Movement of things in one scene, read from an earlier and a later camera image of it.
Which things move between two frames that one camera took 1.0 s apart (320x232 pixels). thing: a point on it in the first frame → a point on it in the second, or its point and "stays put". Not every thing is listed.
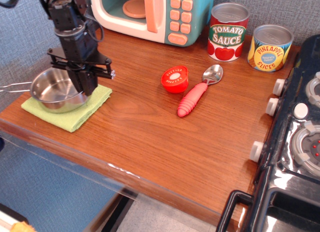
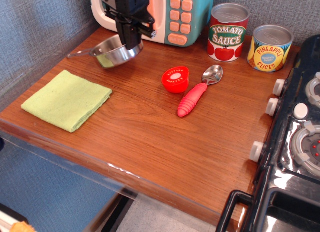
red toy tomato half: x=175 y=79 stays put
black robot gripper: x=77 y=51 → x=132 y=7
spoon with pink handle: x=211 y=74 stays put
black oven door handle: x=234 y=197 stays put
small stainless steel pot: x=53 y=88 → x=109 y=52
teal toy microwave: x=179 y=18 stays put
